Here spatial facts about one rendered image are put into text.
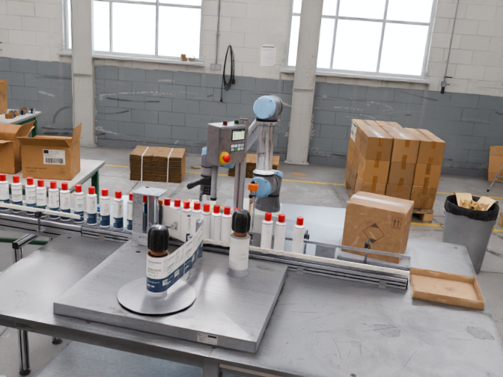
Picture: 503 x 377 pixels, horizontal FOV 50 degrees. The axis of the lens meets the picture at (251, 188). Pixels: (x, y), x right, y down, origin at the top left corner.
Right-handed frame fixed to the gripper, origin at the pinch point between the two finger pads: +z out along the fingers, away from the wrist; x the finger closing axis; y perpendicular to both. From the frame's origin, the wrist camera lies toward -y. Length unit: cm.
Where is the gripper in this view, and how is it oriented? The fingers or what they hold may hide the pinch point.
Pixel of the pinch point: (200, 206)
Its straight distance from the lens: 315.8
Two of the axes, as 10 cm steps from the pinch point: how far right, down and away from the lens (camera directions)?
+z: -1.0, 9.5, 2.9
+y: 9.9, 1.1, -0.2
